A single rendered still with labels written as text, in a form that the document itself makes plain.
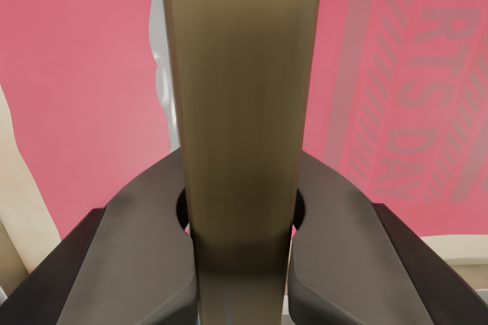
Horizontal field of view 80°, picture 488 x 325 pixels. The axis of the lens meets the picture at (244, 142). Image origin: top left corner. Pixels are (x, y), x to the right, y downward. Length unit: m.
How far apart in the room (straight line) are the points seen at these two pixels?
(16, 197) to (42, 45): 0.17
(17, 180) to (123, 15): 0.20
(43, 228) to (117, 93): 0.19
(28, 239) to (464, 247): 0.52
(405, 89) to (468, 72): 0.05
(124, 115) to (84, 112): 0.03
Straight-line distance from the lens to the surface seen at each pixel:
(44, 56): 0.29
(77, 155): 0.32
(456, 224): 0.44
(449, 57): 0.31
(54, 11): 0.28
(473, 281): 0.48
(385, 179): 0.34
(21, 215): 0.40
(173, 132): 0.28
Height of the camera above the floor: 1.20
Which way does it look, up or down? 61 degrees down
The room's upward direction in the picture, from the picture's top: 175 degrees clockwise
